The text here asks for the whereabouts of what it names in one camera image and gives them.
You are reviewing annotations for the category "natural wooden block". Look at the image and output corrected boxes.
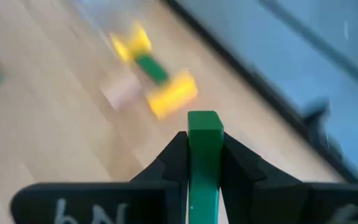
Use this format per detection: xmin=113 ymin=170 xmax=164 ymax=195
xmin=99 ymin=74 xmax=142 ymax=110

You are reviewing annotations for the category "black frame bracket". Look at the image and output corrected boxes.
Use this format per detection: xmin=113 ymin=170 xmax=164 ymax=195
xmin=303 ymin=98 xmax=344 ymax=156

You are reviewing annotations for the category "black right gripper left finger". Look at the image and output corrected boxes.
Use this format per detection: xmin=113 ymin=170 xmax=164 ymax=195
xmin=11 ymin=130 xmax=190 ymax=224

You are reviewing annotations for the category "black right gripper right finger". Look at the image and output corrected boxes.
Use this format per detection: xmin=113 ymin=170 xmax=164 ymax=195
xmin=219 ymin=132 xmax=358 ymax=224

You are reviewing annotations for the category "black table frame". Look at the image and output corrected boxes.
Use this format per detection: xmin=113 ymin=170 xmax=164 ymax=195
xmin=160 ymin=0 xmax=358 ymax=184

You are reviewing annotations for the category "yellow wooden cube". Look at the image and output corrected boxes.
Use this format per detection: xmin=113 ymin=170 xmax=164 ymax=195
xmin=109 ymin=21 xmax=153 ymax=65

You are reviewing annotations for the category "flat yellow wooden block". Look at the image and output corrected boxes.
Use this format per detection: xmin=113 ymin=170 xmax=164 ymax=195
xmin=146 ymin=70 xmax=199 ymax=121

